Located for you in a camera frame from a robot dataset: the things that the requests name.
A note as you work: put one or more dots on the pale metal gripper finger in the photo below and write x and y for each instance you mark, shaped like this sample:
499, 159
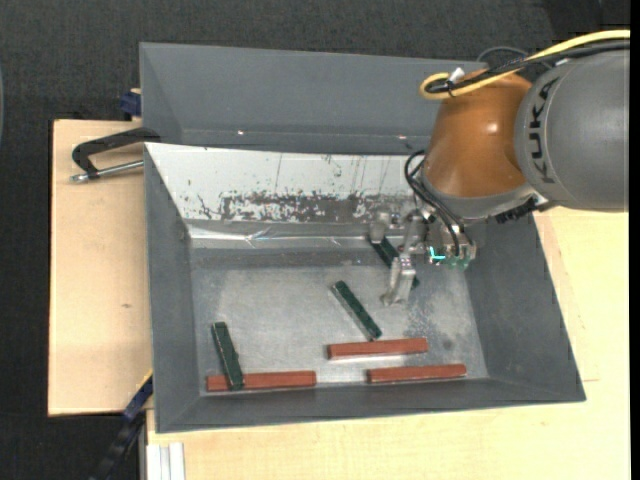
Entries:
380, 225
398, 283

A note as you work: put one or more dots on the dark green flat block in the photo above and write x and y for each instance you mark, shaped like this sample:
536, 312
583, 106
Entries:
387, 254
356, 310
227, 355

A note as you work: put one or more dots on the red-brown flat block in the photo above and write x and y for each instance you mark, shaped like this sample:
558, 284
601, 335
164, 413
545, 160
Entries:
377, 348
280, 380
415, 373

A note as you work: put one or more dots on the grey metal bin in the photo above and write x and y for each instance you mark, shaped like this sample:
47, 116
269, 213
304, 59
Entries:
280, 293

